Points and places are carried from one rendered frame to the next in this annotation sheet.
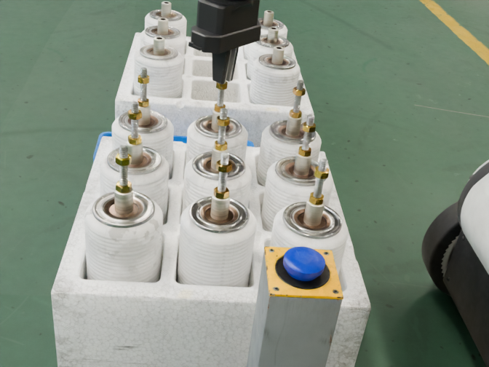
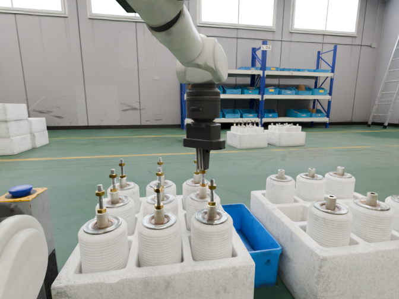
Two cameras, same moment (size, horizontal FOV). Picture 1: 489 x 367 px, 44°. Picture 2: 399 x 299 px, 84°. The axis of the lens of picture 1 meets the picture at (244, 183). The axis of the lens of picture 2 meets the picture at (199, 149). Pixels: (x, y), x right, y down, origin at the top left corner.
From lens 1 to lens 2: 99 cm
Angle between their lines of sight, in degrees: 82
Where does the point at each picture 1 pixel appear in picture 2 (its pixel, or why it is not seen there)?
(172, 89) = (274, 198)
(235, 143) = (190, 203)
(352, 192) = not seen: outside the picture
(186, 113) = (266, 211)
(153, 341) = not seen: hidden behind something
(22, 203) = not seen: hidden behind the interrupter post
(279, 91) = (313, 225)
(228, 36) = (188, 139)
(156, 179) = (149, 191)
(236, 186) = (145, 206)
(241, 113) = (284, 226)
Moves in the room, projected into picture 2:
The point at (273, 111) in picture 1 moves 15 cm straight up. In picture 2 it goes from (298, 235) to (304, 178)
